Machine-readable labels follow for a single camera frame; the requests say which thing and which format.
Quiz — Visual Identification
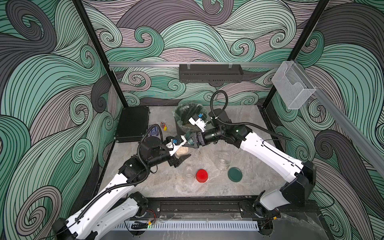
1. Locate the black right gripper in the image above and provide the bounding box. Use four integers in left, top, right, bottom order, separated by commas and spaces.
183, 128, 225, 149

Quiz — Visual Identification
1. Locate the red jar lid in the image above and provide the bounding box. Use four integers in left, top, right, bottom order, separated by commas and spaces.
196, 169, 208, 183

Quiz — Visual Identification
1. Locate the green-lidded oatmeal jar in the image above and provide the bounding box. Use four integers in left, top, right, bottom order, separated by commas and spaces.
215, 152, 232, 171
174, 145, 194, 158

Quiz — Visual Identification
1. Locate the green jar lid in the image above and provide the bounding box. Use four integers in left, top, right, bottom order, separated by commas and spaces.
228, 167, 243, 183

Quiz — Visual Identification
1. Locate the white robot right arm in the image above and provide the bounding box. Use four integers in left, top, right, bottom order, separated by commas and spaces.
183, 125, 316, 211

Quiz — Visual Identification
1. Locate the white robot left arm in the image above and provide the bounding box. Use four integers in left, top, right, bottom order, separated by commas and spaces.
52, 147, 191, 240

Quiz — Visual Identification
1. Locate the black trash bin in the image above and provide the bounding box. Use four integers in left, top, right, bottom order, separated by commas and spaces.
175, 120, 200, 135

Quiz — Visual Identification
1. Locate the clear plastic bin liner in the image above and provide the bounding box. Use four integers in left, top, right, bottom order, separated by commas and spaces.
173, 103, 208, 124

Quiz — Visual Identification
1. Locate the red yellow toy car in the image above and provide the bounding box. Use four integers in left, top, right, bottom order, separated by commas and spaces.
161, 122, 168, 131

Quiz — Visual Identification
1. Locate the blue card box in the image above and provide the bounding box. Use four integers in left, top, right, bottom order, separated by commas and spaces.
150, 126, 159, 136

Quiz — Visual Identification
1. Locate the black hard case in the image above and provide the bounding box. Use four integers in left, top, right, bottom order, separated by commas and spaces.
115, 106, 150, 143

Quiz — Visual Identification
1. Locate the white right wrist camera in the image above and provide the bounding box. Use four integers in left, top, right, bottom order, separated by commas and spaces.
189, 114, 207, 133

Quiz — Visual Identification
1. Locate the black corrugated left cable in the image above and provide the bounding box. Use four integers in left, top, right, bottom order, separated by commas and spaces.
74, 123, 164, 224

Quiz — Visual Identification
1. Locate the black corrugated cable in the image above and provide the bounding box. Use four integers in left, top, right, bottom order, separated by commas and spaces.
74, 123, 164, 224
209, 89, 293, 142

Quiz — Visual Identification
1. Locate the black corrugated right cable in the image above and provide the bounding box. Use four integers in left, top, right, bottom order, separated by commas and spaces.
209, 89, 293, 142

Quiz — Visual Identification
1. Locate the black wall-mounted tray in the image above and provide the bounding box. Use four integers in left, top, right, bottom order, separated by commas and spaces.
179, 65, 244, 84

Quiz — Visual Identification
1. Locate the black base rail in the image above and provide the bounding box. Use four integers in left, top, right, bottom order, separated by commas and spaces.
147, 196, 320, 220

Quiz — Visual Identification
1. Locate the white slotted cable duct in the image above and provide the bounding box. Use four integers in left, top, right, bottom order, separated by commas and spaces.
113, 220, 259, 232

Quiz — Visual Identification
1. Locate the aluminium wall rail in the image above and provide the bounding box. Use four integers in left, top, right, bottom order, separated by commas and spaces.
303, 65, 384, 176
108, 61, 282, 69

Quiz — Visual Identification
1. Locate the clear acrylic wall holder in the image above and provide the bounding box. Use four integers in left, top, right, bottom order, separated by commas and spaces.
272, 61, 316, 110

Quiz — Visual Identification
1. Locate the aluminium right wall rail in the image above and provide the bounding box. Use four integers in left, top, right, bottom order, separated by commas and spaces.
303, 65, 384, 176

